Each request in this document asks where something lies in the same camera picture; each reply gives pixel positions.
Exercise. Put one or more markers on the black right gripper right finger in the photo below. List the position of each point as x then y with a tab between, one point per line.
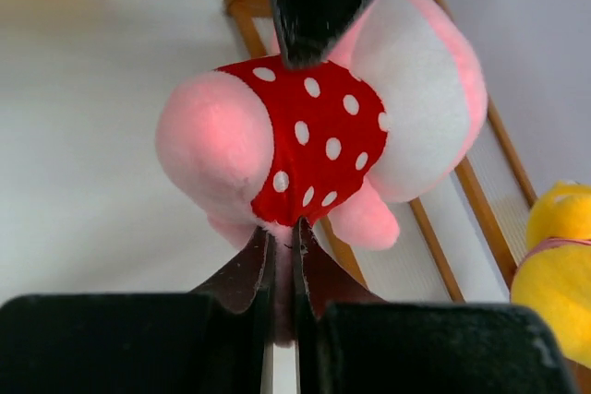
348	340

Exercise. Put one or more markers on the yellow plush toy on shelf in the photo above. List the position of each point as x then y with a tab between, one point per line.
553	279

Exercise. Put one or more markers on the pink plush toy polka dress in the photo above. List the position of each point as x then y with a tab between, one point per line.
393	109

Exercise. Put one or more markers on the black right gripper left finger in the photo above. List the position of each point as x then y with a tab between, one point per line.
215	338

